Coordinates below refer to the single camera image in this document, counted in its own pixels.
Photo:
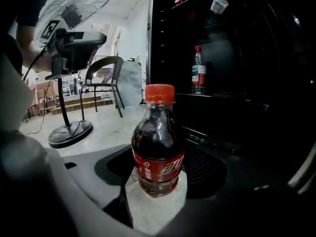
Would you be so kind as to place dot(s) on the person's black shirt sleeve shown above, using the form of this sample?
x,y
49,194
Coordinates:
x,y
29,1

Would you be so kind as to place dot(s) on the grey leaning board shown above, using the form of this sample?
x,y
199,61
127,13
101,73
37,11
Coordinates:
x,y
129,83

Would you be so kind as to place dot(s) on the black fridge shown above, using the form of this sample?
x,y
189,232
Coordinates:
x,y
247,58

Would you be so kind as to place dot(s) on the wooden steps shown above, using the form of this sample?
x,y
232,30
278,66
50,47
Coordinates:
x,y
74,104

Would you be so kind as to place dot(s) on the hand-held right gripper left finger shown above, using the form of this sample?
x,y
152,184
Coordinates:
x,y
84,171

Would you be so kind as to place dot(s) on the pale tiled floor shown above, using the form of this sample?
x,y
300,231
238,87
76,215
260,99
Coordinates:
x,y
111,132

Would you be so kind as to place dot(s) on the white cap water bottle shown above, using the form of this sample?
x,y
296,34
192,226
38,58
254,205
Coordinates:
x,y
219,4

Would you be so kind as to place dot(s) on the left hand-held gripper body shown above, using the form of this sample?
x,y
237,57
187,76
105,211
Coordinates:
x,y
76,51

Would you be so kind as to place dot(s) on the red cap dark bottle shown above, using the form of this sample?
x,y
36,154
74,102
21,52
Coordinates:
x,y
178,1

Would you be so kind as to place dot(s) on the dark wicker chair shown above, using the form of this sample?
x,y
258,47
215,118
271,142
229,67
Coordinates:
x,y
103,68

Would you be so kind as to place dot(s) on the black standing fan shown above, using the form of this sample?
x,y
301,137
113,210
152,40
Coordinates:
x,y
71,132

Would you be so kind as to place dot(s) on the wooden cabinet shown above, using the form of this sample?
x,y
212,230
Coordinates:
x,y
45,90

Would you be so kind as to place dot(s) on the person's left forearm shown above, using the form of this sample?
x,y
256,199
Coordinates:
x,y
29,48

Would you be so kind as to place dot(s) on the red cap water bottle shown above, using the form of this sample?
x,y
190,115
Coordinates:
x,y
198,73

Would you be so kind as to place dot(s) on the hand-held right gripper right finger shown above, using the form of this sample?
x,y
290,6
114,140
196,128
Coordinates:
x,y
222,206

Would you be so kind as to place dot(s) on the red label soda bottle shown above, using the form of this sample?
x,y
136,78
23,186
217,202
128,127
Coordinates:
x,y
158,142

